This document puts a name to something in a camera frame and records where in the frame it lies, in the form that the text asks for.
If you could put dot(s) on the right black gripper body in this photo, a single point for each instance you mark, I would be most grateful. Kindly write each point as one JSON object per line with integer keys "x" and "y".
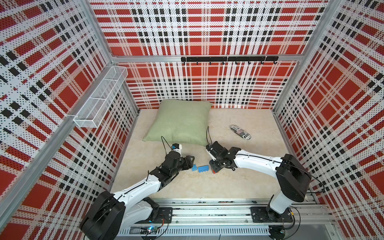
{"x": 219, "y": 159}

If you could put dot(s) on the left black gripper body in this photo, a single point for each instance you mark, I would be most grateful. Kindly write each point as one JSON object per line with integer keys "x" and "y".
{"x": 180, "y": 166}

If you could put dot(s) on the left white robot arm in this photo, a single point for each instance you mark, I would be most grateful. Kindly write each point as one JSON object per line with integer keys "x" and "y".
{"x": 110, "y": 212}

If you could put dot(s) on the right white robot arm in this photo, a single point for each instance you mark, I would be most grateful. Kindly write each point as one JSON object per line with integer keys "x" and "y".
{"x": 292, "y": 177}

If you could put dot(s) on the light blue 2x4 brick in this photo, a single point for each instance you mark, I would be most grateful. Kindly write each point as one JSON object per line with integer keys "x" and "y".
{"x": 203, "y": 169}

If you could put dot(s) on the silver remote control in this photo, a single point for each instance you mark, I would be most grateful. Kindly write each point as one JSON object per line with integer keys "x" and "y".
{"x": 240, "y": 132}

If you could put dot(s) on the green square cushion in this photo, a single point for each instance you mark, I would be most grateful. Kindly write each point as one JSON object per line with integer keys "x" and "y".
{"x": 182, "y": 122}

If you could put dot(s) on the green circuit board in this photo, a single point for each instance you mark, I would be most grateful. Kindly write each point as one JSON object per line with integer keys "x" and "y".
{"x": 148, "y": 230}

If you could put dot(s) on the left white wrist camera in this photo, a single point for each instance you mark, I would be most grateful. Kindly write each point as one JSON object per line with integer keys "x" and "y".
{"x": 177, "y": 148}

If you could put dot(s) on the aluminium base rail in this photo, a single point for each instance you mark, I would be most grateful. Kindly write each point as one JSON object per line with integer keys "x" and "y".
{"x": 221, "y": 219}

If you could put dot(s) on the white wire mesh basket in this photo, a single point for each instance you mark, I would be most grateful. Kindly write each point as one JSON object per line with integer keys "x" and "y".
{"x": 107, "y": 87}

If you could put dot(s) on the black wall hook rail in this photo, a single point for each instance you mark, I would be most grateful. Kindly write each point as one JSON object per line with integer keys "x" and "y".
{"x": 260, "y": 59}

